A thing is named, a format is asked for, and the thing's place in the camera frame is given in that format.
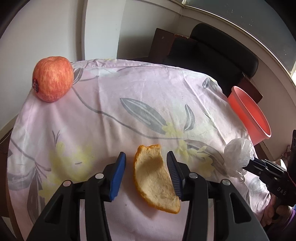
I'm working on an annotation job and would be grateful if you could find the orange pomelo peel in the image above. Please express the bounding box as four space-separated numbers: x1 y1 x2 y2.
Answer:
133 144 181 214

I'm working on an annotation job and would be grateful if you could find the white plastic bag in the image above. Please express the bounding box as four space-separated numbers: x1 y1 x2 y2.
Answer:
223 138 254 183

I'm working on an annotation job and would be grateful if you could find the purple sleeve right forearm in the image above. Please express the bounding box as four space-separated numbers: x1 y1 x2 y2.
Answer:
264 206 296 241

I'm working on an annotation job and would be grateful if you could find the person right hand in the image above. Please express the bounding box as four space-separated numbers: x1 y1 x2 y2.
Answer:
260 194 293 227

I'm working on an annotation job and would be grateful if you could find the pink plastic bucket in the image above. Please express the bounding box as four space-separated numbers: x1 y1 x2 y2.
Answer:
228 86 271 146

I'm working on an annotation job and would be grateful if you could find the pink floral tablecloth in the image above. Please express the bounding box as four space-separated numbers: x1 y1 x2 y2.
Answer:
6 58 271 241

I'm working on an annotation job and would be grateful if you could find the red apple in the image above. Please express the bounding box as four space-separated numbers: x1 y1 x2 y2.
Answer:
32 56 74 102

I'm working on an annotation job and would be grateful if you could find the black armchair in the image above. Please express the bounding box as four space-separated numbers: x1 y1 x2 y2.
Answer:
163 22 260 98

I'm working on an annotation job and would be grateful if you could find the brown wooden side cabinet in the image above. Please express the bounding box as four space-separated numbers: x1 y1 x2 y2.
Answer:
147 27 263 105

